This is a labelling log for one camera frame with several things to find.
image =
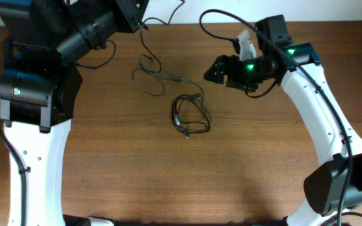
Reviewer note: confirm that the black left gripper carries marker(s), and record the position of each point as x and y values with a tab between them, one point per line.
131	11

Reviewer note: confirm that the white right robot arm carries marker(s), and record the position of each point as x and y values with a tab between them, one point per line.
265	51

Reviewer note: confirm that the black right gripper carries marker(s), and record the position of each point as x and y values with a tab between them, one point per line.
226	61

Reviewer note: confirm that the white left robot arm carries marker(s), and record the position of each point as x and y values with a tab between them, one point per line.
38	88

